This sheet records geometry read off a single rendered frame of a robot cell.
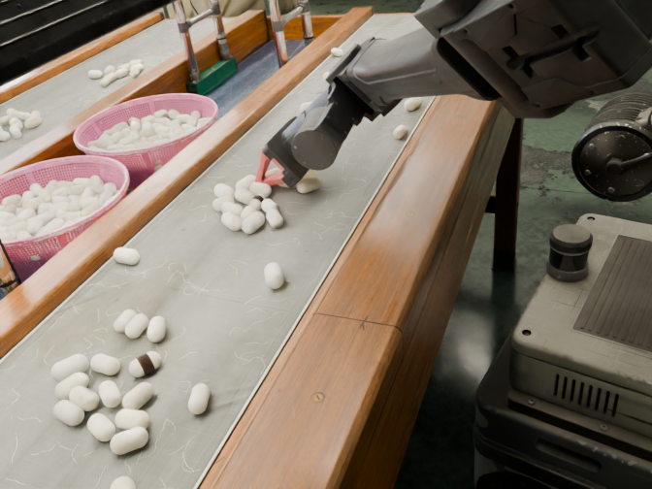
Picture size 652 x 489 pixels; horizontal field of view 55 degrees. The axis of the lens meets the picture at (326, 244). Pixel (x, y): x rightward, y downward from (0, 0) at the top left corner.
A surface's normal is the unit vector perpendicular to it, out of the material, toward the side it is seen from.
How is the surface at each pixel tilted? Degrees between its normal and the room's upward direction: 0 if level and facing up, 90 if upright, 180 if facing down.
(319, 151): 95
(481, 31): 120
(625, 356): 1
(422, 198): 0
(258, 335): 0
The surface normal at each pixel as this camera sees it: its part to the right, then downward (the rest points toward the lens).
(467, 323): -0.11, -0.83
